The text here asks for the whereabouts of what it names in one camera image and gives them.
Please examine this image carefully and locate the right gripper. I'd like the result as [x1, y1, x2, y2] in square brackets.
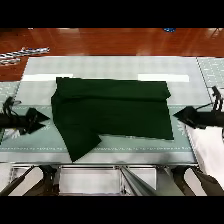
[192, 108, 220, 131]

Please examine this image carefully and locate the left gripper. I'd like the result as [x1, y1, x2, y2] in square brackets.
[5, 107, 51, 136]

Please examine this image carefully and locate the dark green T-shirt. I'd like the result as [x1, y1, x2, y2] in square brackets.
[50, 76, 175, 163]

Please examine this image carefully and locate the silver frame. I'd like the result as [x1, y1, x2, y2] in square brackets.
[0, 162, 202, 197]

